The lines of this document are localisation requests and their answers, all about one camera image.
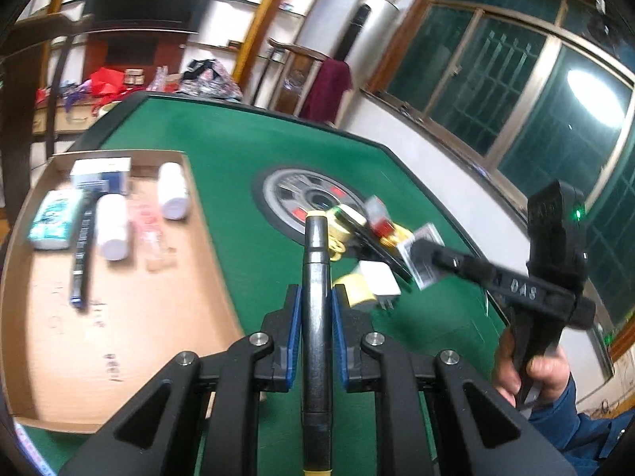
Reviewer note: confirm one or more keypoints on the maroon cloth on chair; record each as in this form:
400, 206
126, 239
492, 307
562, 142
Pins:
323, 101

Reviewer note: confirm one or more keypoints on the cardboard tray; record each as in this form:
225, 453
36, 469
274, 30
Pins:
69, 371

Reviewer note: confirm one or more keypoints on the round table centre console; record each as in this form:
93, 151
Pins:
286, 193

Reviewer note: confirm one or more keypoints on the person's right hand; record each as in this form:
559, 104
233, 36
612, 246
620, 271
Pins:
551, 372

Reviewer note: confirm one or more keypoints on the white and blue medicine box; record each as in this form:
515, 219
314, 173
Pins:
108, 175

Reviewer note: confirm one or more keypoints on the yellow balm jar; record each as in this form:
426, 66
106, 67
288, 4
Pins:
357, 291

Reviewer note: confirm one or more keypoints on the white gold keychain case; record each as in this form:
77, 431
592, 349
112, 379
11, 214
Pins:
338, 235

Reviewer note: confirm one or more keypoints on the white plastic bottle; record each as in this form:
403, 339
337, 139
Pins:
112, 227

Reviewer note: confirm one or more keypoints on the white bottle green label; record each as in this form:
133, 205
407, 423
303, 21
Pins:
172, 191

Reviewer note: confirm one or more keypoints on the wooden chair by wall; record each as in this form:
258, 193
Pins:
289, 72

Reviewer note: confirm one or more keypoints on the black marker yellow caps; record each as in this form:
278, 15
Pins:
317, 359

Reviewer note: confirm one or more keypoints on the silver standing air conditioner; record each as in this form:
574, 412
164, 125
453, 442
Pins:
365, 30

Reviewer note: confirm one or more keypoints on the red bag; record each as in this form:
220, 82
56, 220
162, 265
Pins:
107, 84

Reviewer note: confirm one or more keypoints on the patterned clothes pile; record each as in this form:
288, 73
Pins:
209, 79

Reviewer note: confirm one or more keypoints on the black marker blue cap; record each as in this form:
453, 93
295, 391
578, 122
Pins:
83, 255

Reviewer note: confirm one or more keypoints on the window with green grille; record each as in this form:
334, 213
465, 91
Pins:
529, 91

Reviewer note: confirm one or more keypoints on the dark wooden chair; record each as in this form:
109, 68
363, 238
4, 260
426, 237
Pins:
21, 66

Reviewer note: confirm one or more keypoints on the small white barcode box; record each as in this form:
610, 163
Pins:
416, 255

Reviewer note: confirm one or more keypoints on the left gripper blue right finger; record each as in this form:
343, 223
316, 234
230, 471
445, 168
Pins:
357, 369

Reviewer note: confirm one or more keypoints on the black marker green cap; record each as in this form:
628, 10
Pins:
367, 238

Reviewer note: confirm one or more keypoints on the clear pack red item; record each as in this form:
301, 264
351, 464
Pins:
148, 224

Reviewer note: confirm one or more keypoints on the yellow snack packet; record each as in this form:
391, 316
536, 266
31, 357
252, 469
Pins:
398, 235

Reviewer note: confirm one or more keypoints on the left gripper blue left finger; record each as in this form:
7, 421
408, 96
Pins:
283, 328

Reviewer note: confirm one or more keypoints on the teal tissue pack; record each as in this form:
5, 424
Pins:
53, 225

